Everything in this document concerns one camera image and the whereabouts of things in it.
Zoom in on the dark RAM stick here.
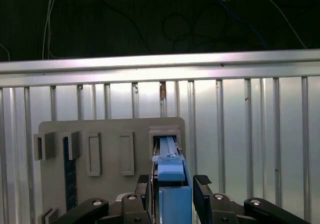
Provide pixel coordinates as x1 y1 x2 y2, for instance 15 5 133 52
62 136 78 211

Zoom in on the blue floor cable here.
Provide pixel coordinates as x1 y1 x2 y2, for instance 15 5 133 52
209 0 269 50

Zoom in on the grey parts rack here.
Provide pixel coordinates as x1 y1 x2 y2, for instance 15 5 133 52
33 116 187 224

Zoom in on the hard disk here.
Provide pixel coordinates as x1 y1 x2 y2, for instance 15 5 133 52
150 135 194 224

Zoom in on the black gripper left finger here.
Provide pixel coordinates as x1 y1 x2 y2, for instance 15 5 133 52
57 174 151 224

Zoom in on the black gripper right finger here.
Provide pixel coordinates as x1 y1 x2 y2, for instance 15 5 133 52
192 174 311 224

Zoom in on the white floor cable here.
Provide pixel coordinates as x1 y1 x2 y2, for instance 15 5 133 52
252 0 309 49
41 0 61 60

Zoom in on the black floor cable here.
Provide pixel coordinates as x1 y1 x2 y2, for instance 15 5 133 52
92 0 226 54

